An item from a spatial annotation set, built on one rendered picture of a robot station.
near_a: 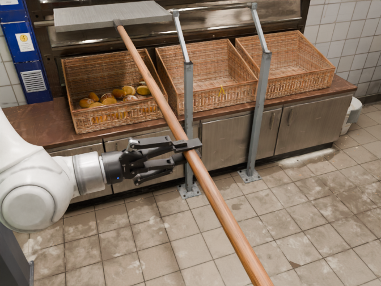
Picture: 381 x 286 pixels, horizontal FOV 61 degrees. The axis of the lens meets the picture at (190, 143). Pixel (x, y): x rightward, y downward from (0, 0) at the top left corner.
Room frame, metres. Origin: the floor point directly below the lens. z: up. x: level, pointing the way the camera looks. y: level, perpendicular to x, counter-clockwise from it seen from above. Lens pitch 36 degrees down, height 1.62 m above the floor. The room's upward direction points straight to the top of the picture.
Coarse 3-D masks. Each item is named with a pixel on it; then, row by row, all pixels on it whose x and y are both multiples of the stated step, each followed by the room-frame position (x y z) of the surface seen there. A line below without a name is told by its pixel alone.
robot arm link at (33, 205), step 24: (0, 120) 0.45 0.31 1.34; (0, 144) 0.41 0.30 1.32; (24, 144) 0.43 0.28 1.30; (0, 168) 0.38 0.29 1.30; (24, 168) 0.38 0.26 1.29; (48, 168) 0.40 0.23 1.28; (0, 192) 0.34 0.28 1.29; (24, 192) 0.33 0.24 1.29; (48, 192) 0.35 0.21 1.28; (0, 216) 0.31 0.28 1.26; (24, 216) 0.32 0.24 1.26; (48, 216) 0.33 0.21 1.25
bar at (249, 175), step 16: (176, 16) 1.83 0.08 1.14; (256, 16) 1.95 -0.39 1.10; (192, 64) 1.63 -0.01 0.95; (192, 80) 1.63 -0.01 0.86; (192, 96) 1.63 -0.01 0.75; (256, 96) 1.81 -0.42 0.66; (192, 112) 1.63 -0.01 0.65; (256, 112) 1.78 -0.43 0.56; (192, 128) 1.63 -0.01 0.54; (256, 128) 1.78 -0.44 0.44; (256, 144) 1.78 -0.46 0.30; (192, 176) 1.63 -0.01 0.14; (240, 176) 1.78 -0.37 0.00; (256, 176) 1.78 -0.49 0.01; (192, 192) 1.61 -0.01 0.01
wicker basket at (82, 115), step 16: (80, 64) 1.96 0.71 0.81; (96, 64) 1.99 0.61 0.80; (112, 64) 2.02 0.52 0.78; (128, 64) 2.06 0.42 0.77; (96, 80) 1.96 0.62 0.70; (112, 80) 1.99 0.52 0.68; (128, 80) 2.03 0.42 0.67; (80, 96) 1.89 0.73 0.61; (144, 96) 1.94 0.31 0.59; (80, 112) 1.51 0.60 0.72; (96, 112) 1.55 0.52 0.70; (112, 112) 1.57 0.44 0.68; (128, 112) 1.73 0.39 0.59; (144, 112) 1.73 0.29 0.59; (160, 112) 1.67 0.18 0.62; (80, 128) 1.51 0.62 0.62; (96, 128) 1.54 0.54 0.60
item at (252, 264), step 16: (128, 48) 1.24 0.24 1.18; (144, 64) 1.08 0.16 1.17; (144, 80) 0.99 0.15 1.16; (160, 96) 0.86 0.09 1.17; (176, 128) 0.70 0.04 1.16; (192, 160) 0.58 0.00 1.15; (208, 176) 0.52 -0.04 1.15; (208, 192) 0.48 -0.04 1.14; (224, 208) 0.43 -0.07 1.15; (224, 224) 0.40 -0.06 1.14; (240, 240) 0.36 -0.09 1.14; (240, 256) 0.33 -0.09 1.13; (256, 256) 0.33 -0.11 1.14; (256, 272) 0.30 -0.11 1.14
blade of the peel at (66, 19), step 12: (60, 12) 1.74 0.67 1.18; (72, 12) 1.74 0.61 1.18; (84, 12) 1.74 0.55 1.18; (96, 12) 1.75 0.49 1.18; (108, 12) 1.75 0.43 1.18; (120, 12) 1.75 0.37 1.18; (132, 12) 1.76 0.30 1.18; (144, 12) 1.76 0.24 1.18; (156, 12) 1.76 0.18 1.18; (168, 12) 1.70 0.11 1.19; (60, 24) 1.56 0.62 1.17; (72, 24) 1.49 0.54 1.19; (84, 24) 1.51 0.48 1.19; (96, 24) 1.53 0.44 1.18; (108, 24) 1.54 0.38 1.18
